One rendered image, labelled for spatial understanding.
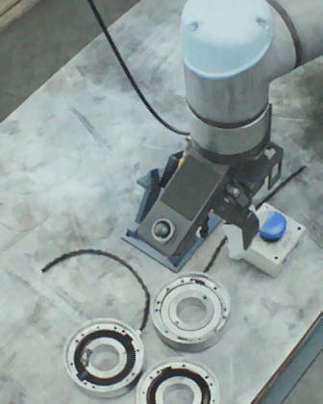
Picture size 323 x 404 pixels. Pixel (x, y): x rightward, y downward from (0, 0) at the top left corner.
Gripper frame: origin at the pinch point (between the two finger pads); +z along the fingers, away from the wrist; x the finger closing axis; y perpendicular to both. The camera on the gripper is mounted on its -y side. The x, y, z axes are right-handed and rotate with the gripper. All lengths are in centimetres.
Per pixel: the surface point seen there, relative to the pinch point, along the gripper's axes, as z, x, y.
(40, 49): 97, 124, 67
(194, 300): 14.6, 2.3, -2.0
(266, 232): 9.1, -1.0, 9.5
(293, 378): 72, -8, 15
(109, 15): 97, 115, 92
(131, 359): 13.5, 3.2, -14.0
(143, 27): 16, 42, 35
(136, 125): 16.4, 28.6, 16.9
